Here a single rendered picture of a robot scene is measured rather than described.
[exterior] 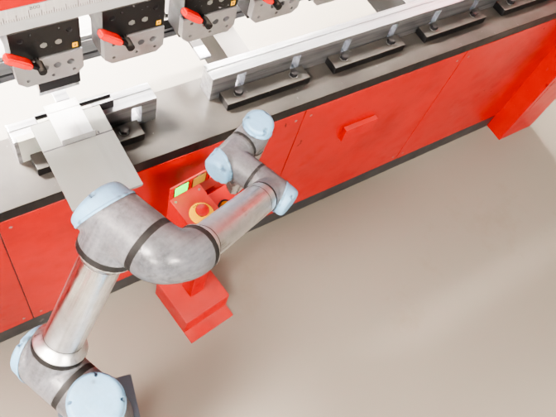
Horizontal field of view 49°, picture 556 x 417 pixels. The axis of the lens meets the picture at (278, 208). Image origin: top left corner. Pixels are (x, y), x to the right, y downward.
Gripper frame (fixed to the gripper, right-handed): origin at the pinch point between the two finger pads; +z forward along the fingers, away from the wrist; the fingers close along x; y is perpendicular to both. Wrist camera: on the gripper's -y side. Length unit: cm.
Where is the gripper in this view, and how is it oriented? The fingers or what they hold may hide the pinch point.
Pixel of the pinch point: (235, 192)
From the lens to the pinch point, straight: 174.6
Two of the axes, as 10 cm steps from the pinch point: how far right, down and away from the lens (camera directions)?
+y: -5.9, -7.8, 1.9
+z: -2.6, 4.1, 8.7
